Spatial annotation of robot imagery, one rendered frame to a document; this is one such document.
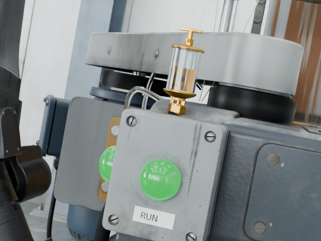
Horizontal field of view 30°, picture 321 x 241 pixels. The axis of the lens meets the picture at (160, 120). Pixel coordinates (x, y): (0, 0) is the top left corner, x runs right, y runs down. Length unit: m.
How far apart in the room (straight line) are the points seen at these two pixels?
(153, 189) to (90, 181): 0.49
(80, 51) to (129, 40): 4.70
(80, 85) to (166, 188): 5.09
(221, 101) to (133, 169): 0.18
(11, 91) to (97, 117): 0.22
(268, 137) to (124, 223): 0.13
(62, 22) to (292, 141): 5.66
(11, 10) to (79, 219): 0.37
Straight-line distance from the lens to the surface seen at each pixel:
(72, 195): 0.92
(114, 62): 0.85
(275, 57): 0.59
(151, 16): 5.84
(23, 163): 0.75
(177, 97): 0.50
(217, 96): 0.60
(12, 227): 0.69
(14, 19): 0.75
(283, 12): 0.97
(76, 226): 0.97
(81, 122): 0.90
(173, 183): 0.42
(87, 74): 5.47
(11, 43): 0.74
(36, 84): 6.14
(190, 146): 0.42
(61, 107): 0.92
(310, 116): 0.96
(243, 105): 0.58
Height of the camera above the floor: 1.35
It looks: 3 degrees down
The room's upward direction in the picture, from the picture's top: 10 degrees clockwise
